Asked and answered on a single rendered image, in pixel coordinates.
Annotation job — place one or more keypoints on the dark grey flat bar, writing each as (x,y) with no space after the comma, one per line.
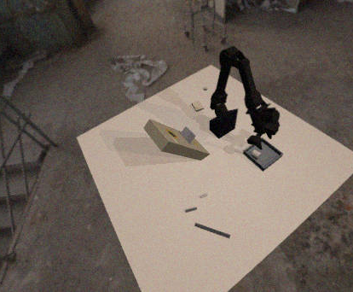
(212,230)

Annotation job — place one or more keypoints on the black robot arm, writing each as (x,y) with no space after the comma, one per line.
(228,59)

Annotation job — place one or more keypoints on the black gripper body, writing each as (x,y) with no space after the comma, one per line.
(256,140)

